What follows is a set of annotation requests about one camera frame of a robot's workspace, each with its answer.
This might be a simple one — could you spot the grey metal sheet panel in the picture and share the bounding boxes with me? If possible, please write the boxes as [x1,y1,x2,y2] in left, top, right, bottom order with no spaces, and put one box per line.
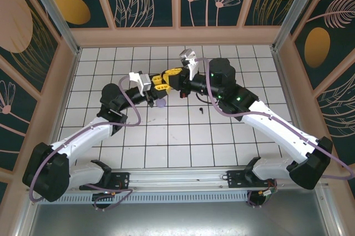
[16,187,342,236]

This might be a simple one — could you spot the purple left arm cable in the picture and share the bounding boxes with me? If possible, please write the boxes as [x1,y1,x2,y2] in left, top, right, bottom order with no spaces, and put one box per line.
[29,76,142,212]

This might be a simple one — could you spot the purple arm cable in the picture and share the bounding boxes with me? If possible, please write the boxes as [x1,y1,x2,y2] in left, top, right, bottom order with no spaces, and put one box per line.
[29,76,142,212]
[197,57,355,209]

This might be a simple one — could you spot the aluminium table side rail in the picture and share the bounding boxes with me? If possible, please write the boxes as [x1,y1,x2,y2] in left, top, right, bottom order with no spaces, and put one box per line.
[271,47,316,166]
[43,47,82,172]

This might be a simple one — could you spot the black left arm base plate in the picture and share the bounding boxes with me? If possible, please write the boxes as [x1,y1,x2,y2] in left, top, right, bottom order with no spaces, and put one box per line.
[79,171,131,191]

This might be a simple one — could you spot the aluminium mounting rail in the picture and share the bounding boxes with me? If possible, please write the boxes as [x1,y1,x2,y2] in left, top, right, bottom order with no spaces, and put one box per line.
[26,166,330,192]

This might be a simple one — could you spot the aluminium corner post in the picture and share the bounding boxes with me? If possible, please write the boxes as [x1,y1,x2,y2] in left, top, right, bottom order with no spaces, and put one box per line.
[22,0,82,55]
[272,0,332,53]

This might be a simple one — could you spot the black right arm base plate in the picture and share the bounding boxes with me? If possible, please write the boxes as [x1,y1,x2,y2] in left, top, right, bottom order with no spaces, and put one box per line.
[226,169,278,189]

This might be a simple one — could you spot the grey slotted cable duct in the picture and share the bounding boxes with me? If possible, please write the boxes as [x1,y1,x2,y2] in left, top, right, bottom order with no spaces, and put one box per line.
[37,191,250,204]

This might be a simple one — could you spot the peach circle moon wall panel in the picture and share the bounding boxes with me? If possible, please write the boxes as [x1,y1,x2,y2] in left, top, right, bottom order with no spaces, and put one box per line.
[0,0,62,94]

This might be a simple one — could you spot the leaf line art wall panel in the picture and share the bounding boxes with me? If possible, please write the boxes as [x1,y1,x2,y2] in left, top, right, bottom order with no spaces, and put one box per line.
[313,65,355,169]

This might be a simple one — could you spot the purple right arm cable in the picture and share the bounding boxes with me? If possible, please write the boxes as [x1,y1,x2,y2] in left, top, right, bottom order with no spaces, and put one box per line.
[197,57,355,209]

